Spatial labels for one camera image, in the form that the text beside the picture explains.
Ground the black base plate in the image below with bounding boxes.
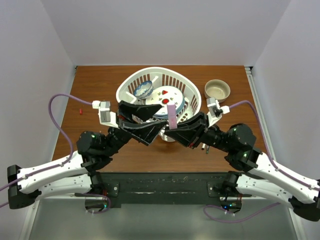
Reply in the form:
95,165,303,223
88,171,238,208

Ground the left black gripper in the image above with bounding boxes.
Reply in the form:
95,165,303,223
103,101,168,157

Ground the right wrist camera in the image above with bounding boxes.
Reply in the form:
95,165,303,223
206,97,230,128

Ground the blue white patterned bowl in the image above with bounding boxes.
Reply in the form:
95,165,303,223
133,80,154,100

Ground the beige ceramic bowl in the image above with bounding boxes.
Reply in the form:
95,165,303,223
204,79,231,103

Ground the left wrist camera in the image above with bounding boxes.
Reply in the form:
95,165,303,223
91,100,119,128

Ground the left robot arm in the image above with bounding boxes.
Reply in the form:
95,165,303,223
6,100,167,210

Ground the pink highlighter pen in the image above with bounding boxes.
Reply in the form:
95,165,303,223
166,103,178,130

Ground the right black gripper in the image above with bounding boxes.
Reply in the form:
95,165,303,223
164,110,233,153

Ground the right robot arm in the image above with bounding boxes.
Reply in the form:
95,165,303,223
164,110,320,222

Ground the watermelon pattern plate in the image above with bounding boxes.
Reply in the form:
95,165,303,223
145,85,185,119

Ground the white plastic dish basket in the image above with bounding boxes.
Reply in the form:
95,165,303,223
115,66,202,143

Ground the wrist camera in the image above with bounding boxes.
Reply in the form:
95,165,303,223
206,97,230,128
91,100,119,128

